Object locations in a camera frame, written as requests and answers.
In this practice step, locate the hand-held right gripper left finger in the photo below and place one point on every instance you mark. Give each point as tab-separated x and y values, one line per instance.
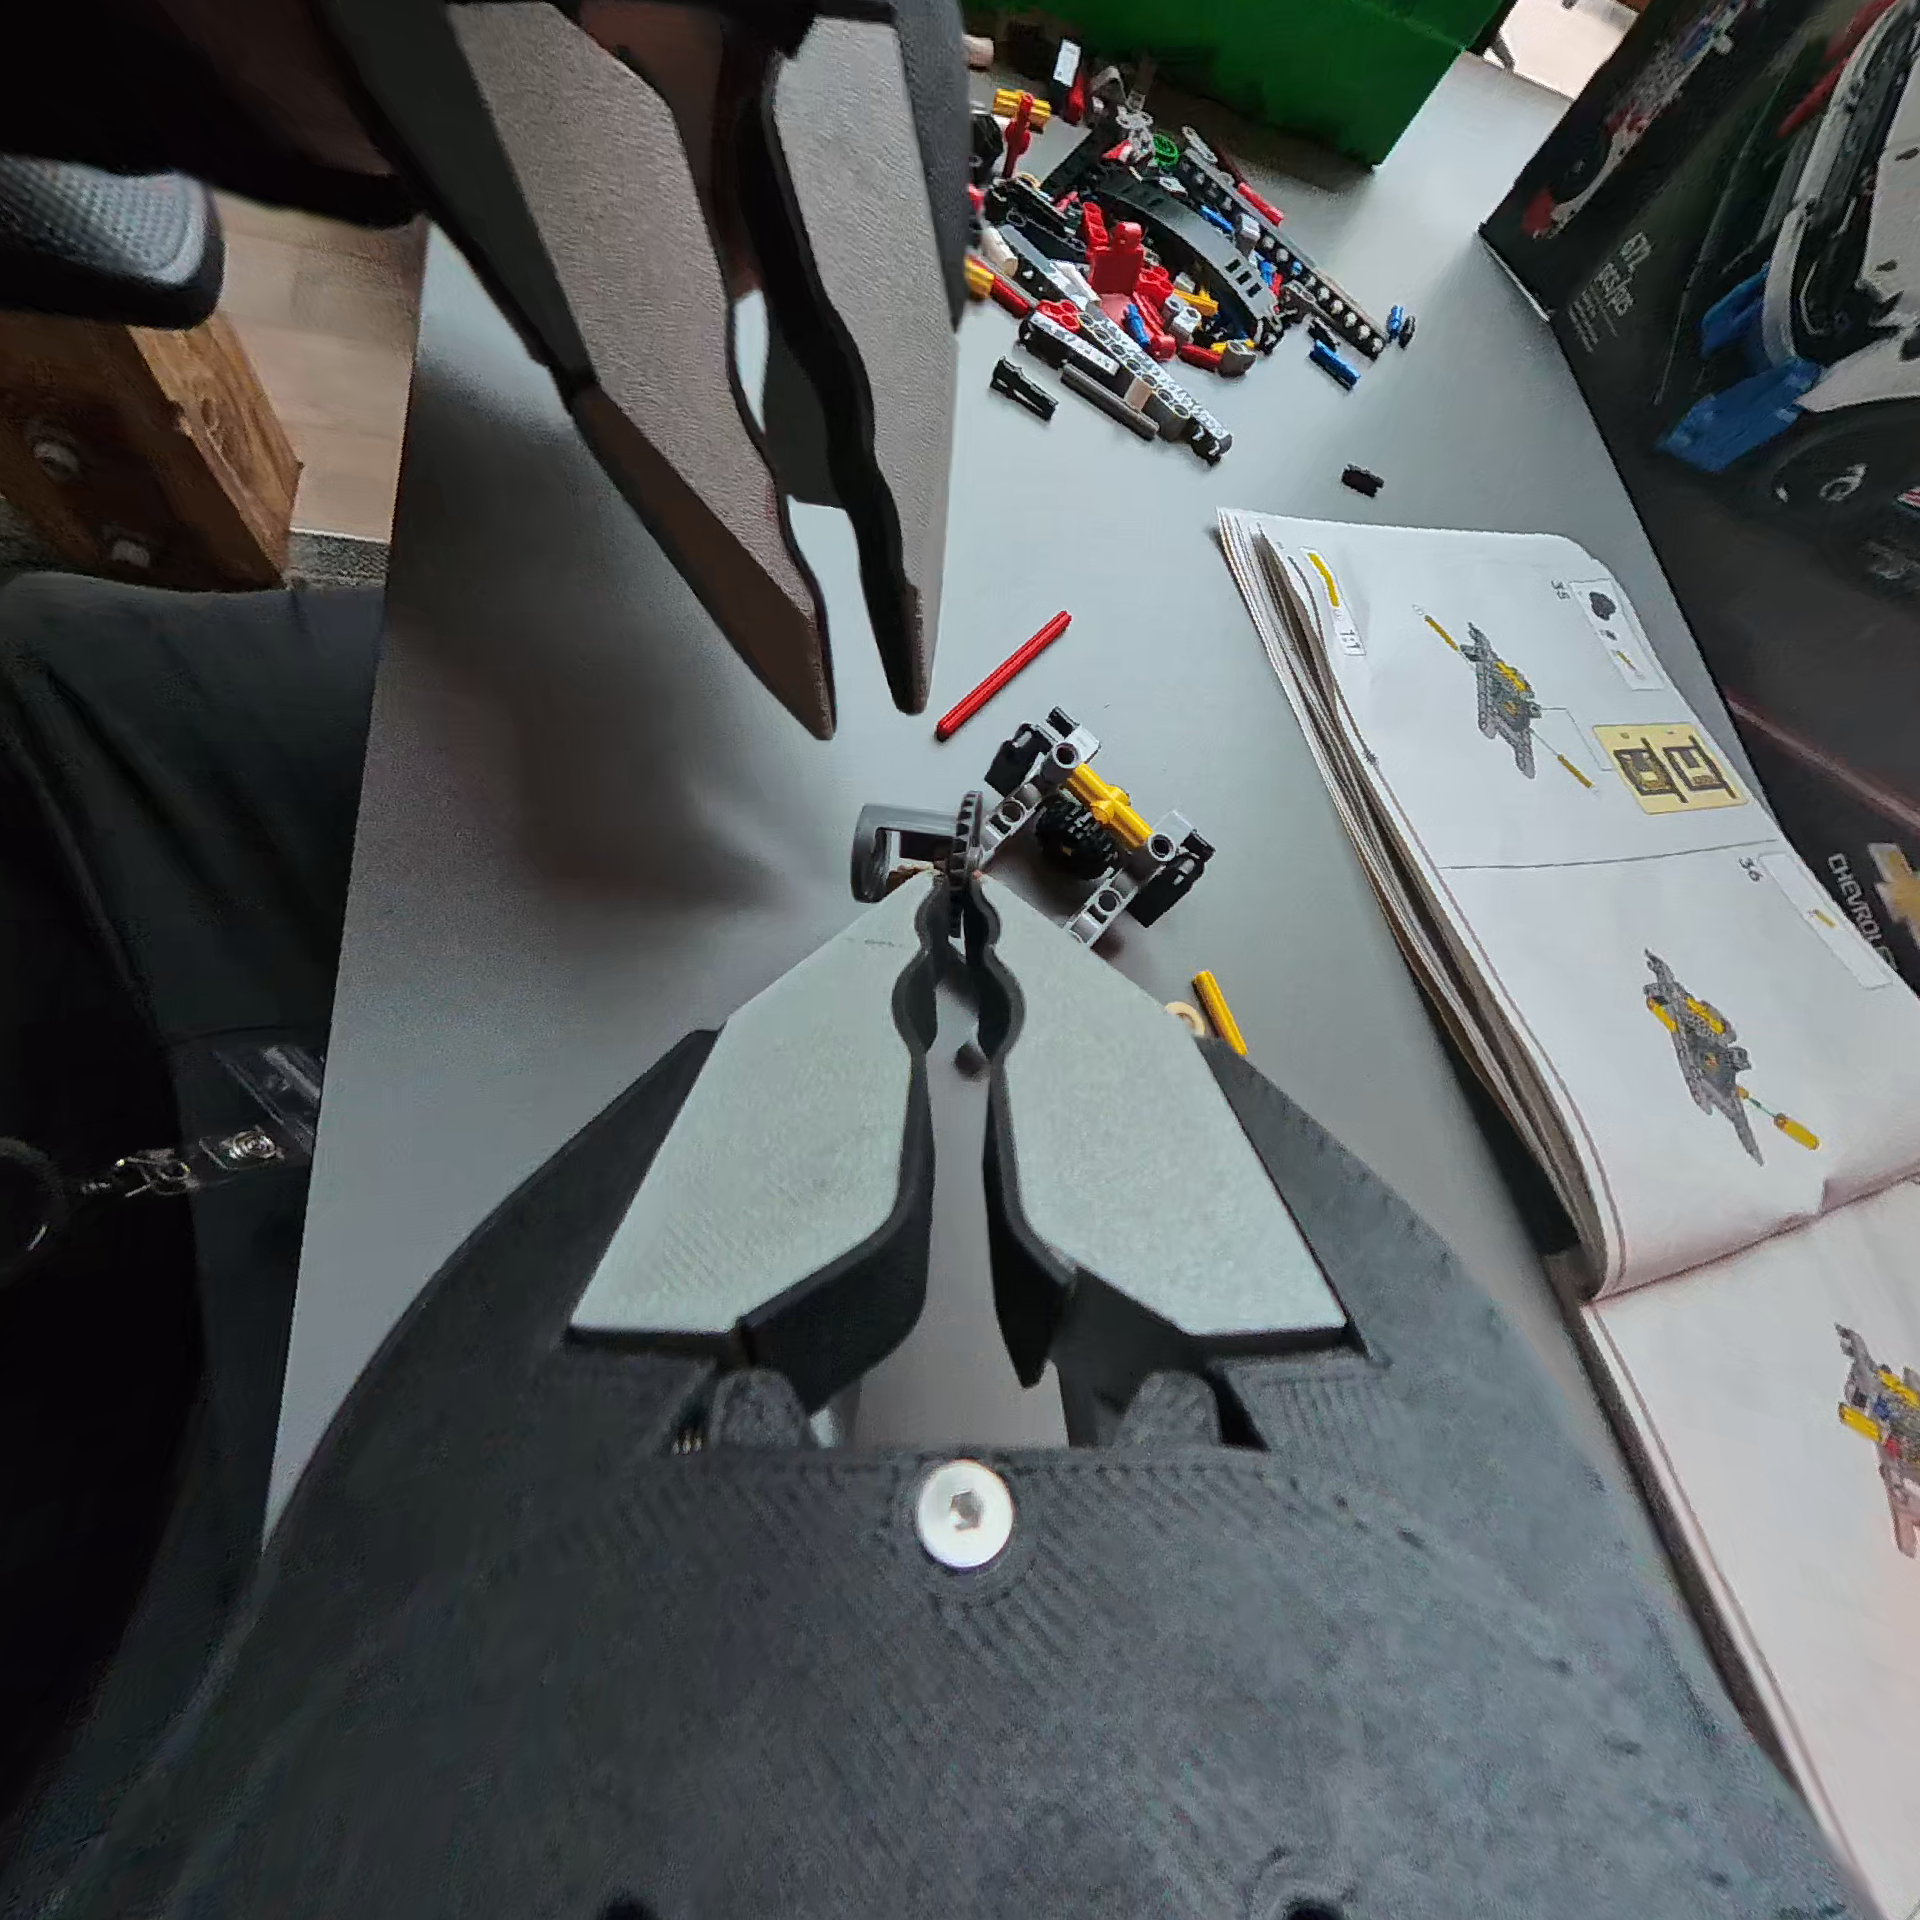
751	1185

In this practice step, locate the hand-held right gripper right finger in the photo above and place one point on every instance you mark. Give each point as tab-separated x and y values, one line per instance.
1141	1185

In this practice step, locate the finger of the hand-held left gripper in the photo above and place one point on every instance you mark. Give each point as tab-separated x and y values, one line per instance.
630	270
885	270

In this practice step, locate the yellow lego axle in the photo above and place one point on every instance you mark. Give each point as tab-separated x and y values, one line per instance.
1219	1013

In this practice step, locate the grey lego frame assembly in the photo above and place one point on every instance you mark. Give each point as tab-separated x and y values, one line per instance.
1102	818

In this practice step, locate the grey lego differential housing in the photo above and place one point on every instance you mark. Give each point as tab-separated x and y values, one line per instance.
885	839

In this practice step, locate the long black lego connector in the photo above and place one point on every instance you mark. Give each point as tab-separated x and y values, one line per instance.
1022	386

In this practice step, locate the pile of loose lego pieces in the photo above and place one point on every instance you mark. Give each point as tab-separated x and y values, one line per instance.
1171	254

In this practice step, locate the red lego axle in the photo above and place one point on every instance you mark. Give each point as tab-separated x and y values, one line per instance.
1002	676

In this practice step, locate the lego instruction booklet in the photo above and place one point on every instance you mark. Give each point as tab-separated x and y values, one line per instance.
1621	932

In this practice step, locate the black lego set box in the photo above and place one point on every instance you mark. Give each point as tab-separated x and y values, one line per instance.
1770	376

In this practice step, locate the green plastic bin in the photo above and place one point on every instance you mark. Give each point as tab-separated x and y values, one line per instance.
1277	60

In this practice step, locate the wooden table leg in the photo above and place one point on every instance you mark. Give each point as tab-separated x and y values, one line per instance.
165	434

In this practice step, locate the clear badge holder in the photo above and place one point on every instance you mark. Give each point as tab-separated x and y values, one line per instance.
255	1109

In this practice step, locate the black office chair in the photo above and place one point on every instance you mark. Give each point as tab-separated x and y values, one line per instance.
90	240

